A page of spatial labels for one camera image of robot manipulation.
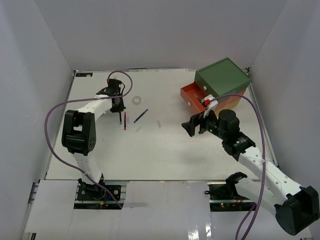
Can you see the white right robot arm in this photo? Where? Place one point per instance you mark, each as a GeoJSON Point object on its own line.
{"type": "Point", "coordinates": [294, 207]}

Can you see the green drawer cabinet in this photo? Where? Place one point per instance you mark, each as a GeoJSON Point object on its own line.
{"type": "Point", "coordinates": [229, 78]}

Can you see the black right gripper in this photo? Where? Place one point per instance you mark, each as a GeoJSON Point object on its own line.
{"type": "Point", "coordinates": [190, 126]}

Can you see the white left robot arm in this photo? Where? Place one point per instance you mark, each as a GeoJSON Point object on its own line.
{"type": "Point", "coordinates": [79, 135]}

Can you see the small clear tape roll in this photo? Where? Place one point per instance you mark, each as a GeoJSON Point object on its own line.
{"type": "Point", "coordinates": [137, 100]}

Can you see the green drawer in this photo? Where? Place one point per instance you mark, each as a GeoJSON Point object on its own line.
{"type": "Point", "coordinates": [206, 82]}

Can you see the red pen refill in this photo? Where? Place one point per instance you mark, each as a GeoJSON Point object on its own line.
{"type": "Point", "coordinates": [125, 121]}

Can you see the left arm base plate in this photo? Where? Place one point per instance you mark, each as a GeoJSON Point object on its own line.
{"type": "Point", "coordinates": [98, 199]}

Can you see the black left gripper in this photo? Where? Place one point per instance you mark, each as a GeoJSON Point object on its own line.
{"type": "Point", "coordinates": [119, 108]}

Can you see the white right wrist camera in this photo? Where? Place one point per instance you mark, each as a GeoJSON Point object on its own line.
{"type": "Point", "coordinates": [210, 103]}

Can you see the purple pen refill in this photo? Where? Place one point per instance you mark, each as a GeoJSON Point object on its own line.
{"type": "Point", "coordinates": [141, 115]}

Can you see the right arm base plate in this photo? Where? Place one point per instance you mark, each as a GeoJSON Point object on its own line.
{"type": "Point", "coordinates": [221, 199]}

